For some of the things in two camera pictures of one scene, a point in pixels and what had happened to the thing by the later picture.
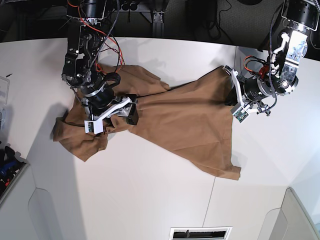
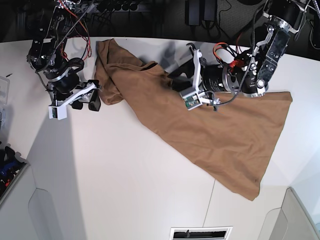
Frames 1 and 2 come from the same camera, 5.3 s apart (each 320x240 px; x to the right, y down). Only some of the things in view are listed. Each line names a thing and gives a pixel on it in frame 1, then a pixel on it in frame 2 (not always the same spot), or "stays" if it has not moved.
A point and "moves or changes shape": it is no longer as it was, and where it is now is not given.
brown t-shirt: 194,120 moves or changes shape
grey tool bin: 12,166 stays
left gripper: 101,105 -> 57,97
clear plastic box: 4,84 stays
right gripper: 255,95 -> 207,78
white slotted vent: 202,233 stays
